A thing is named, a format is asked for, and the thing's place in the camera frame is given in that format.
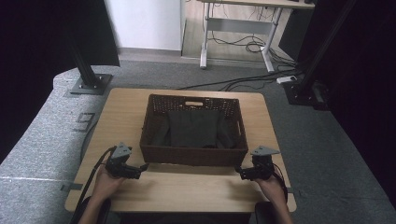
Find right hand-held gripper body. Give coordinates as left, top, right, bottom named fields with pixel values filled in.
left=246, top=145, right=281, bottom=181

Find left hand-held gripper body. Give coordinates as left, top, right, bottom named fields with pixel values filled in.
left=105, top=142, right=143, bottom=180

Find brown woven basket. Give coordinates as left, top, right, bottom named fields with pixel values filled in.
left=139, top=93, right=249, bottom=167

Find dark grey cloth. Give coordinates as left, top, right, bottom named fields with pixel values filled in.
left=151, top=109, right=237, bottom=149

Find person's left hand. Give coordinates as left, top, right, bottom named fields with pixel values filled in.
left=92, top=167, right=126, bottom=202

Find person's right hand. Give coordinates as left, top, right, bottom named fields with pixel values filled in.
left=255, top=174, right=288, bottom=204

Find person's right leg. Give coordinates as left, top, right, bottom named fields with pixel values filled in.
left=254, top=201, right=276, bottom=224

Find black metal stand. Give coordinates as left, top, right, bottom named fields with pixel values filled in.
left=65, top=27, right=114, bottom=96
left=282, top=0, right=358, bottom=112

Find white power strip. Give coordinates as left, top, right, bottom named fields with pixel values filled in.
left=276, top=75, right=298, bottom=85

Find black curtain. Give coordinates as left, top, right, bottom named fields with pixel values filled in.
left=277, top=0, right=396, bottom=211
left=0, top=0, right=121, bottom=164

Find white-legged wooden desk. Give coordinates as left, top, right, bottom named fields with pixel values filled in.
left=196, top=0, right=316, bottom=74

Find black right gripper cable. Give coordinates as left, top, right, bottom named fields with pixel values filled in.
left=272, top=162, right=290, bottom=202

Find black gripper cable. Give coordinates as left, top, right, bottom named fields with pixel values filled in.
left=272, top=162, right=290, bottom=202
left=69, top=146, right=118, bottom=224

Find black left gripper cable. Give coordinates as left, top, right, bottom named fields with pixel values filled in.
left=69, top=146, right=118, bottom=224

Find black floor cables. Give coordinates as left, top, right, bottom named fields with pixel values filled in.
left=177, top=31, right=304, bottom=92

